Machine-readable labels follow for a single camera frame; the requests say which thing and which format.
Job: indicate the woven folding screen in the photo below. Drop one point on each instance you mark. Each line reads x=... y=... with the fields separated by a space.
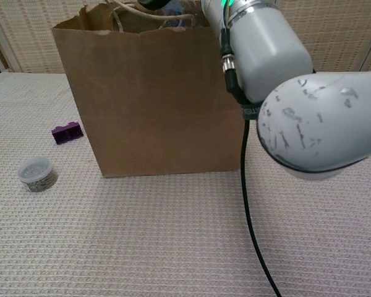
x=337 y=31

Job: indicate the purple toy brick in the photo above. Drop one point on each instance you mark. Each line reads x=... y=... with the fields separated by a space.
x=66 y=134

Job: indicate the small clear plastic jar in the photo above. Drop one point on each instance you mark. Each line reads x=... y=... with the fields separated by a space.
x=35 y=174

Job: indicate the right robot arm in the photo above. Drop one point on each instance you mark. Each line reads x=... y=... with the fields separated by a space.
x=266 y=46

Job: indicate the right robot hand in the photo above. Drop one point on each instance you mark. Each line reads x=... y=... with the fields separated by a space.
x=153 y=3

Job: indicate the brown paper bag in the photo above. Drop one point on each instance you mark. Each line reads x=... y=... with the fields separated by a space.
x=157 y=92

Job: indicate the beige woven tablecloth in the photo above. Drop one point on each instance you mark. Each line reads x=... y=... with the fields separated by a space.
x=111 y=232

